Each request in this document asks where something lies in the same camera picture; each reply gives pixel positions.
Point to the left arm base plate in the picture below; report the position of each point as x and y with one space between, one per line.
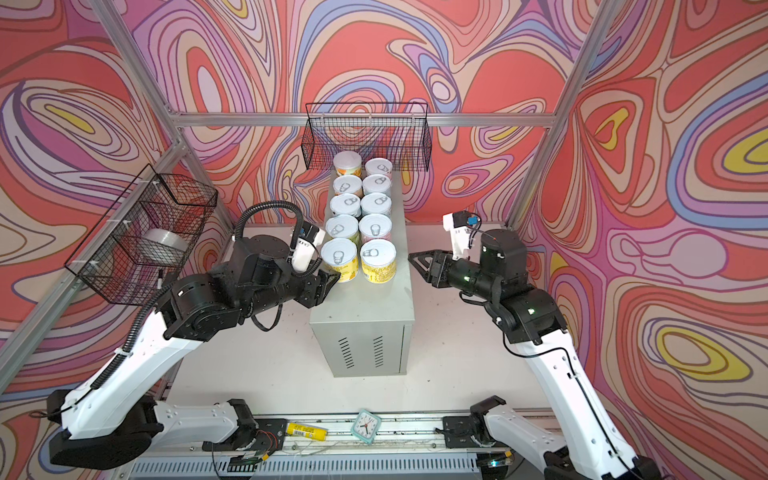
263 435

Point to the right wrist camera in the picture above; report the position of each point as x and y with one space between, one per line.
462 227

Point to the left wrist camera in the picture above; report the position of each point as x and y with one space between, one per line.
310 237

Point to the orange label can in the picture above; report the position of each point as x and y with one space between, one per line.
348 163

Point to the yellow label can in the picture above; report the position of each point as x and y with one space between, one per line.
341 255

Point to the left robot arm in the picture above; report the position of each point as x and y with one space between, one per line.
111 419

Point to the black wire basket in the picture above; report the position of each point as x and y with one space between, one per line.
112 267
397 131

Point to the pink flower label can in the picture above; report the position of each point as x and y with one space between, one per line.
379 166

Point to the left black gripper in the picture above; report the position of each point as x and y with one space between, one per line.
313 288

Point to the teal alarm clock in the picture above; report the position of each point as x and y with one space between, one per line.
366 426

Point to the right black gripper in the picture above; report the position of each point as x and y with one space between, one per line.
447 271

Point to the grey metal cabinet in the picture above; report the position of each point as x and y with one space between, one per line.
364 329

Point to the left black wire basket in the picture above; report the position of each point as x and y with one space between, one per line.
112 267

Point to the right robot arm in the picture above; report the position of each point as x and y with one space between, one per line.
589 446

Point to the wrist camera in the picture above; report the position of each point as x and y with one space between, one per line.
310 237
462 227

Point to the teal label can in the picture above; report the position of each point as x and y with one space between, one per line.
377 183
376 203

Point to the can hidden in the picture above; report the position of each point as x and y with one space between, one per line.
343 227

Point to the teal label can front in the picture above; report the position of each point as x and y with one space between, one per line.
377 183

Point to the back black wire basket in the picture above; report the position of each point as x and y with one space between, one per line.
397 131

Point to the yellow label tube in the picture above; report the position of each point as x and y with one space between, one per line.
306 431

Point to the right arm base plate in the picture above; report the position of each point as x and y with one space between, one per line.
462 432

